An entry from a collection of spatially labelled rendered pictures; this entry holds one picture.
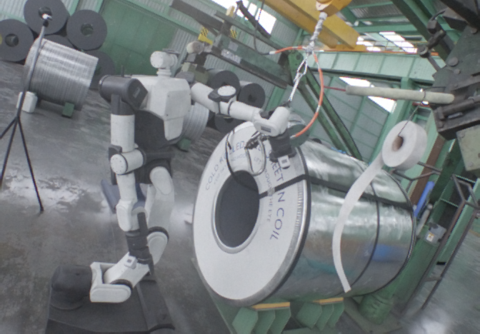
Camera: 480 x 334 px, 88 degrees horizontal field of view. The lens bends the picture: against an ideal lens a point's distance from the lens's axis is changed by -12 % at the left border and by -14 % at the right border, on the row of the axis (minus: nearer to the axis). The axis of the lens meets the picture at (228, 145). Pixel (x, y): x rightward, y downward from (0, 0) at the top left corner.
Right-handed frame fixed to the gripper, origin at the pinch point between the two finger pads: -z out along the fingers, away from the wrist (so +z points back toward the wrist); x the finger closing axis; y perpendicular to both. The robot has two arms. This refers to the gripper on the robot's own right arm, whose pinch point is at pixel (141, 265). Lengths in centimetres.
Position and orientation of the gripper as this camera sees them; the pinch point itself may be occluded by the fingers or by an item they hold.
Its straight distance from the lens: 137.6
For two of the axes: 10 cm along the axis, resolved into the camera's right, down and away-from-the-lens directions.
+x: 9.1, 0.1, -4.2
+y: 4.1, -2.1, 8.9
